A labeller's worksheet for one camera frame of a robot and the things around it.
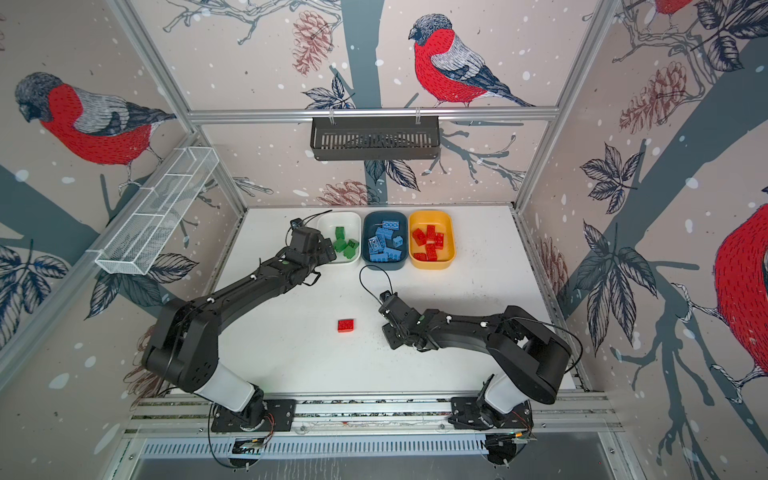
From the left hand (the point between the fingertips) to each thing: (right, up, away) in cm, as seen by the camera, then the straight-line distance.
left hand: (319, 247), depth 90 cm
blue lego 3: (+20, +4, +20) cm, 28 cm away
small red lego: (+33, -4, +13) cm, 35 cm away
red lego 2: (+33, +3, +18) cm, 38 cm away
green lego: (+4, +4, +17) cm, 18 cm away
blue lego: (+21, -3, +13) cm, 25 cm away
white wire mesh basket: (-40, +2, -19) cm, 44 cm away
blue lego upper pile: (+23, +7, +24) cm, 34 cm away
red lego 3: (+37, -2, +16) cm, 40 cm away
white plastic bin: (-2, +8, +19) cm, 21 cm away
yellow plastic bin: (+43, +8, +23) cm, 49 cm away
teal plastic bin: (+15, +9, +21) cm, 27 cm away
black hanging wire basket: (+17, +39, +16) cm, 45 cm away
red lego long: (+38, +4, +20) cm, 43 cm away
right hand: (+22, -26, -2) cm, 34 cm away
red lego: (+9, -24, -2) cm, 25 cm away
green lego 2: (+4, 0, +15) cm, 16 cm away
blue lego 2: (+25, +1, +17) cm, 30 cm away
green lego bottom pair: (+7, -2, +16) cm, 17 cm away
